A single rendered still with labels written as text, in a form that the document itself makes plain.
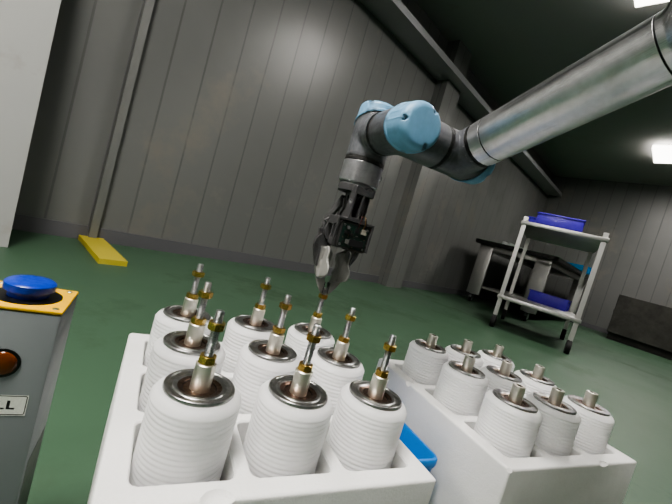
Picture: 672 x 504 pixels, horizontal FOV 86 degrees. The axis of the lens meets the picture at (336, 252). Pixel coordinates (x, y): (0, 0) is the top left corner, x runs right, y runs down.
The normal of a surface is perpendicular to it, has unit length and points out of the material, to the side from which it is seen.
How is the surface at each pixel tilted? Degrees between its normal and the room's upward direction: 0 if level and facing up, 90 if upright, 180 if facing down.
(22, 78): 82
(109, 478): 0
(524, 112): 109
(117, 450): 0
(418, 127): 90
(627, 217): 90
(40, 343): 90
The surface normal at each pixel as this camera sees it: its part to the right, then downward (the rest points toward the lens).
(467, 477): -0.87, -0.22
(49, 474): 0.28, -0.96
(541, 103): -0.87, 0.12
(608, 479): 0.40, 0.18
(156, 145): 0.68, 0.25
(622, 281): -0.68, -0.15
